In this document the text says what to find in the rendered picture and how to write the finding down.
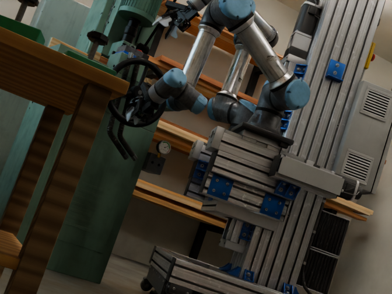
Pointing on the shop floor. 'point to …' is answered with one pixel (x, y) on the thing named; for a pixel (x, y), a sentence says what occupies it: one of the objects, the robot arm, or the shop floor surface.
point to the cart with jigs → (81, 101)
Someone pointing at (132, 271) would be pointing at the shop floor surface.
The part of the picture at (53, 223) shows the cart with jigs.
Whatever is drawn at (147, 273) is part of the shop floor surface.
